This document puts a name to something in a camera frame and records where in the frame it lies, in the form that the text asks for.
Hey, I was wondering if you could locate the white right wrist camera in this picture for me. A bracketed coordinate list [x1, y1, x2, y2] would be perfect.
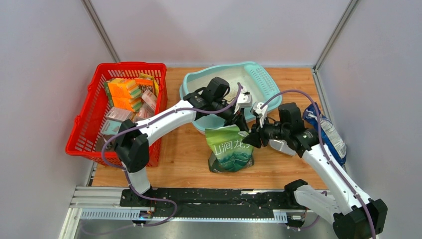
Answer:
[250, 102, 268, 128]

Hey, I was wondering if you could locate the pink sponge box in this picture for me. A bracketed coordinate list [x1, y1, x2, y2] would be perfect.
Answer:
[105, 107, 134, 122]

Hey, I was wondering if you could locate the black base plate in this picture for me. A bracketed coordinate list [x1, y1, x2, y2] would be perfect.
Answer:
[119, 188, 305, 219]

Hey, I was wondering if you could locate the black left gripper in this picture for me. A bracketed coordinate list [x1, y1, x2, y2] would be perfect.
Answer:
[212, 99, 249, 136]

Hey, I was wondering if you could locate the blue plastic bag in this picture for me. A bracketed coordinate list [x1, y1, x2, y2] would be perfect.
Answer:
[302, 103, 347, 167]

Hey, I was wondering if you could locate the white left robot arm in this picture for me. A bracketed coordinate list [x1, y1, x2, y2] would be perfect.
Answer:
[114, 77, 252, 207]

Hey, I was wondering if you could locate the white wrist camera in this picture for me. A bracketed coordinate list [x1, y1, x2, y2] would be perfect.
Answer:
[234, 87, 253, 113]
[250, 102, 268, 128]

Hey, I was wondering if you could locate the green cat litter bag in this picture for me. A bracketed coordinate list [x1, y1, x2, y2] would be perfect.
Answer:
[205, 125, 254, 173]

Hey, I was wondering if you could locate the light blue litter box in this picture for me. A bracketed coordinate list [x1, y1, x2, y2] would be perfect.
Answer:
[179, 61, 282, 134]

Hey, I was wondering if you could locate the beige cat litter pile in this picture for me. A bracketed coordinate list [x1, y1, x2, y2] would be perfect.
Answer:
[225, 83, 238, 102]

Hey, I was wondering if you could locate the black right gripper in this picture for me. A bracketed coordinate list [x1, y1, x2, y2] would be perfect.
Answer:
[242, 115, 289, 148]

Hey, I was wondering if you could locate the orange sponge pack lower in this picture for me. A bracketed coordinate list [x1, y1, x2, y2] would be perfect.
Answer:
[112, 97, 143, 112]

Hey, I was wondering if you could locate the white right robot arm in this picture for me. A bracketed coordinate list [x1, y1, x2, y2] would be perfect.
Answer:
[243, 102, 388, 239]

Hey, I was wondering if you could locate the teal sponge box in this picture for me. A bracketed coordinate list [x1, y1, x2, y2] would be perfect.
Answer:
[100, 119, 122, 135]

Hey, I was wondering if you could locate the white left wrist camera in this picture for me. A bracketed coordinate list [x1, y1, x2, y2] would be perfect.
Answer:
[234, 87, 253, 113]

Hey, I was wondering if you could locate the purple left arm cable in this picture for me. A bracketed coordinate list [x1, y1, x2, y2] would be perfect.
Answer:
[101, 82, 245, 228]

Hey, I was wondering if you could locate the orange sponge pack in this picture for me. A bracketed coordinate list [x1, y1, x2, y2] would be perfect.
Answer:
[112, 97, 143, 112]
[106, 78, 142, 99]

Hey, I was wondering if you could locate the orange sponge pack upper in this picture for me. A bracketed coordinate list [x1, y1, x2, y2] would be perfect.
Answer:
[106, 78, 142, 99]

